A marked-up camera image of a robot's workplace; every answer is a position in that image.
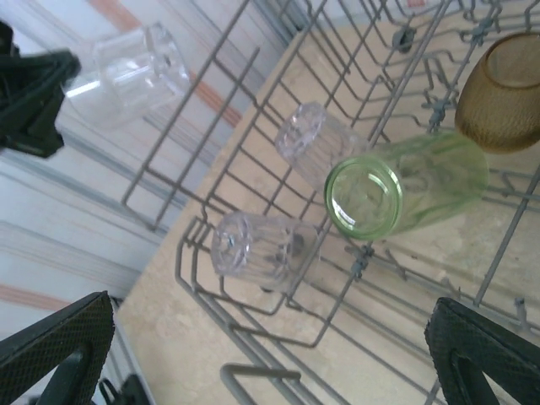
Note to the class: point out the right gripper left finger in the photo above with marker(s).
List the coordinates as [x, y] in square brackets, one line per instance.
[50, 354]

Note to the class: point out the green transparent glass cup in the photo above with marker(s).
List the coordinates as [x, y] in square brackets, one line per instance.
[422, 190]

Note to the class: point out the clear plastic cup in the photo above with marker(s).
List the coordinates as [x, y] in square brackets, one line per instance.
[253, 253]
[126, 80]
[308, 135]

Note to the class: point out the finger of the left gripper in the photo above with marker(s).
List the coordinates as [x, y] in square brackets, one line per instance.
[42, 67]
[34, 126]

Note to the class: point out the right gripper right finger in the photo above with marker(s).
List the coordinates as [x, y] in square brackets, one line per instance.
[498, 358]

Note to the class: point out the amber textured cup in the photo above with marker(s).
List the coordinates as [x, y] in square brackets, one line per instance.
[502, 105]

